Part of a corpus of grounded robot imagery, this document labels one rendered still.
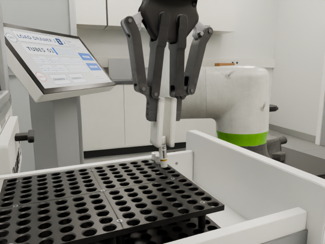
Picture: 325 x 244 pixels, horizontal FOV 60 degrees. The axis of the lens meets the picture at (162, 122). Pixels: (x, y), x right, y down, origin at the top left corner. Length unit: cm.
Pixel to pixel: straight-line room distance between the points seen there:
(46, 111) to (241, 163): 95
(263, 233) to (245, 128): 40
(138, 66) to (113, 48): 364
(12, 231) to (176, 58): 27
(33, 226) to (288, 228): 25
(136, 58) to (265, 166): 21
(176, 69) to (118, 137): 301
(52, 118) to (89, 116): 209
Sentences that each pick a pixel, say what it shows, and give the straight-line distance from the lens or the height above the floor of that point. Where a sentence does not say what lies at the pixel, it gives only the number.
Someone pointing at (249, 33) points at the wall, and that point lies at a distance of 489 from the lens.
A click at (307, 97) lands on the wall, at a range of 462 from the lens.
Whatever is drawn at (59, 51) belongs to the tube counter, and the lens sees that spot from 127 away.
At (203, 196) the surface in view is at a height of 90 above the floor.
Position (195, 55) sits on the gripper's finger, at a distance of 41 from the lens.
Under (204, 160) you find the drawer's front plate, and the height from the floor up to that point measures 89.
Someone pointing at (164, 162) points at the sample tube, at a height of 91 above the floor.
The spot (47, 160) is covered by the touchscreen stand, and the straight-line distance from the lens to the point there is 128.
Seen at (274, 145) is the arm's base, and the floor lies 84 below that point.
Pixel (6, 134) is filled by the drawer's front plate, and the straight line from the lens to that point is 57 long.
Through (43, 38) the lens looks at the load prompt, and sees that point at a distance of 127.
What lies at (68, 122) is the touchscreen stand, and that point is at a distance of 128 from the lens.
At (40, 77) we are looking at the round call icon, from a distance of 104.
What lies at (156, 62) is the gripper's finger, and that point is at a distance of 38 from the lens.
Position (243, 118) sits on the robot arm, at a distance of 68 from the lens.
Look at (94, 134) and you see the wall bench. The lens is 334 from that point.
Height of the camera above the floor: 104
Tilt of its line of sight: 11 degrees down
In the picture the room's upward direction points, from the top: straight up
